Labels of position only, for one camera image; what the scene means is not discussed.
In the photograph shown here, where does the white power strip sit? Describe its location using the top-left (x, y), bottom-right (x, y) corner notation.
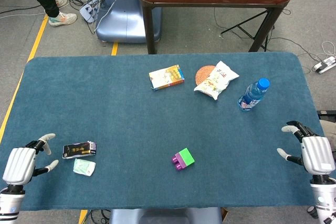
top-left (311, 56), bottom-right (336, 74)
top-left (79, 0), bottom-right (105, 24)

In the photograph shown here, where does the black card box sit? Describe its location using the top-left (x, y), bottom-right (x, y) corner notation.
top-left (62, 141), bottom-right (97, 159)

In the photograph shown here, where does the yellow carton box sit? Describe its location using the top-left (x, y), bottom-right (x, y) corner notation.
top-left (149, 64), bottom-right (185, 91)

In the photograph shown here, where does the blue table cloth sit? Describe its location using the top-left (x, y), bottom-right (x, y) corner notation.
top-left (0, 52), bottom-right (327, 211)

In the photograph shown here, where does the black bag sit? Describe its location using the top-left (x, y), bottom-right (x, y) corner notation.
top-left (317, 109), bottom-right (336, 132)

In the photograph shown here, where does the green toy block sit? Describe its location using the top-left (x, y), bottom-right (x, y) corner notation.
top-left (177, 147), bottom-right (196, 168)

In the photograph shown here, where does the white green tissue pack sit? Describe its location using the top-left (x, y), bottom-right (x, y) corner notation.
top-left (72, 158), bottom-right (97, 177)

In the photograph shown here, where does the orange woven coaster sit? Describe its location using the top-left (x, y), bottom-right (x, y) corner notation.
top-left (195, 66), bottom-right (217, 86)

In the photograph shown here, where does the blue water bottle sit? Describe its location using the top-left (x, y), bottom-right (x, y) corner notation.
top-left (238, 77), bottom-right (271, 113)

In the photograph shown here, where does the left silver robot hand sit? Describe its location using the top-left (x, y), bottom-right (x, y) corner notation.
top-left (2, 133), bottom-right (60, 186)

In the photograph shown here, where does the white cable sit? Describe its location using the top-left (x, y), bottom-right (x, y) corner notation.
top-left (313, 40), bottom-right (336, 62)

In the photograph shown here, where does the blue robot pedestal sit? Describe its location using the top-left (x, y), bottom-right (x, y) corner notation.
top-left (94, 0), bottom-right (162, 44)

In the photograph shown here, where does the purple toy block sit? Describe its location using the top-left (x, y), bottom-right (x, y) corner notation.
top-left (172, 153), bottom-right (185, 171)

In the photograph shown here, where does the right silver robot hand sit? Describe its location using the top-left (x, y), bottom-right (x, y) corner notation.
top-left (277, 121), bottom-right (336, 175)

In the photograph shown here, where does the white snack bag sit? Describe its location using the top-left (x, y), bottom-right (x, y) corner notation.
top-left (194, 60), bottom-right (240, 101)

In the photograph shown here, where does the white sneaker with orange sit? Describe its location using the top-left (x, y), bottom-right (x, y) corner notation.
top-left (48, 11), bottom-right (78, 27)

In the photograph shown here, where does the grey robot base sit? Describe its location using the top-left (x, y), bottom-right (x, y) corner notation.
top-left (108, 207), bottom-right (223, 224)

